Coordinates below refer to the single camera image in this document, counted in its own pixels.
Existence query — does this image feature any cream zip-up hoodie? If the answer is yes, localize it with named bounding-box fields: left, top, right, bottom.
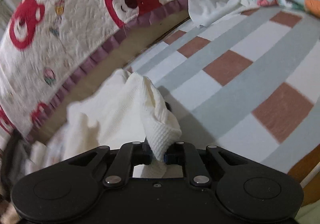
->
left=24, top=69, right=182, bottom=178

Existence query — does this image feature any checkered play mat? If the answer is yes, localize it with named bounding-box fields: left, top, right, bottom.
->
left=127, top=7, right=319, bottom=173

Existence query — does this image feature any dark brown knit sweater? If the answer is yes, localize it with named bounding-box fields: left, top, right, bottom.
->
left=1, top=129, right=22, bottom=193

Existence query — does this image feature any light green blanket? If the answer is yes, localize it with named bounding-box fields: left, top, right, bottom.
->
left=295, top=200, right=320, bottom=224

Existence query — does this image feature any white quilted bear bedspread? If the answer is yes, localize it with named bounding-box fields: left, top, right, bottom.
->
left=1, top=0, right=188, bottom=147

